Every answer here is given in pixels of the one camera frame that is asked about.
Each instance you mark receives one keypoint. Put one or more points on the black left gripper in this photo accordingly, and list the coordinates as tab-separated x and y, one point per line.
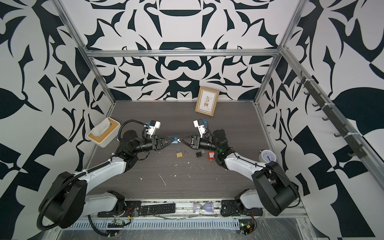
155	142

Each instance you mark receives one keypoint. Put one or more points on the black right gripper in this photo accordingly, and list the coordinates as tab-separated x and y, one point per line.
195	146

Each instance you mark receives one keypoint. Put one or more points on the black padlock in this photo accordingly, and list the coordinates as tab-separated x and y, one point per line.
198	153

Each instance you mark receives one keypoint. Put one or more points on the blue padlock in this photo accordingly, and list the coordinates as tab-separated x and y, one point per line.
175	140

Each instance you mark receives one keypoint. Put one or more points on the brass padlock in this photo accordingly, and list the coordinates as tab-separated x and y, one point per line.
179	153

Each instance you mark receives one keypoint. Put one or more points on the red padlock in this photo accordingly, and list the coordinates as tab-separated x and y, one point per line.
211	156

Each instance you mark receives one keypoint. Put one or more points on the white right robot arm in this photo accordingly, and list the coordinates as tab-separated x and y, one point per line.
273	191

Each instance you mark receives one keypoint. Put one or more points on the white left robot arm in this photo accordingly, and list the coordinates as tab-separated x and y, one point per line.
68	199

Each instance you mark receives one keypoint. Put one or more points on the white tissue box wooden lid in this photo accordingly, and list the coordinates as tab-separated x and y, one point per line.
104	133

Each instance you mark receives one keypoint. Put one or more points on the black remote control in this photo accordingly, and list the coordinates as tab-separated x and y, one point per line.
159	209

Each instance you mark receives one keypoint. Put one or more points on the purple hourglass timer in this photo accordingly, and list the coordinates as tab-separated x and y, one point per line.
207	207

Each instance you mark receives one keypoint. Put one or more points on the white alarm clock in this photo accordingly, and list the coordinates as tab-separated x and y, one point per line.
267	156

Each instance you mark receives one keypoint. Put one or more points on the green circuit board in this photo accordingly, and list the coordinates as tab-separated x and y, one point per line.
246	228

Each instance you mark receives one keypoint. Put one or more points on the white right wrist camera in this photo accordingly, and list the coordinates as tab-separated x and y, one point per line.
201	126

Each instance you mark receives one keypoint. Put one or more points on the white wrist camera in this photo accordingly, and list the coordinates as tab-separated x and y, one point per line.
201	126
152	127

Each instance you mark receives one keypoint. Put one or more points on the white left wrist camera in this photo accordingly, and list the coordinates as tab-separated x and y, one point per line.
152	127

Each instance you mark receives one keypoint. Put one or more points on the wooden picture frame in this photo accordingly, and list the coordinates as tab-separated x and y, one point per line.
207	101

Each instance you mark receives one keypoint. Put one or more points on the small wired circuit board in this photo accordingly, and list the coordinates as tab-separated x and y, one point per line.
120	223

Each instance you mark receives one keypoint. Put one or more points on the black wall hook rail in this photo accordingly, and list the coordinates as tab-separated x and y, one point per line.
344	128

